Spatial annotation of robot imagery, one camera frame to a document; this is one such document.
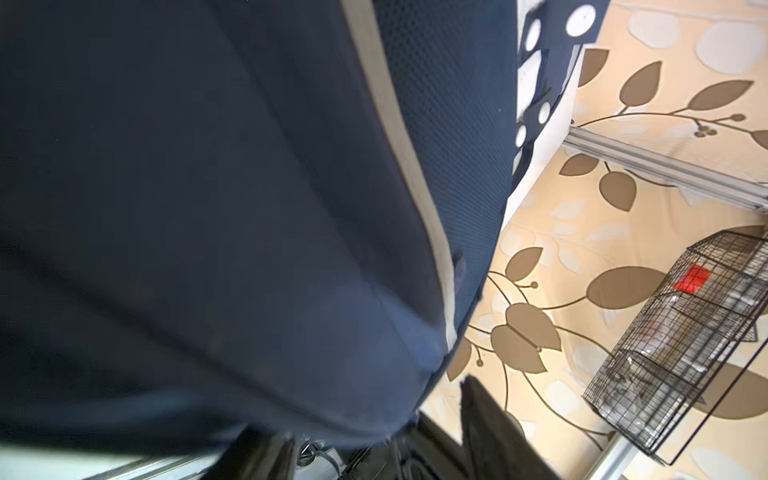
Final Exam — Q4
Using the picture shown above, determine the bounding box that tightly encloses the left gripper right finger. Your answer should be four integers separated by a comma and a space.
461, 376, 559, 480

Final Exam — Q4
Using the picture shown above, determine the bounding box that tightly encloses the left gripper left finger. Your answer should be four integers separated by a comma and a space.
200, 428, 297, 480

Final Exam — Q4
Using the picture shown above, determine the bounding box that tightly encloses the navy blue student backpack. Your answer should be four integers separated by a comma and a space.
1, 1, 609, 452

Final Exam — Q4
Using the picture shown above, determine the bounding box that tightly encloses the red object in basket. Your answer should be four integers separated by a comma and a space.
673, 264, 711, 294

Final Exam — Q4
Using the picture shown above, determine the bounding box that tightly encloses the right wire basket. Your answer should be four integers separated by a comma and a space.
584, 230, 767, 466

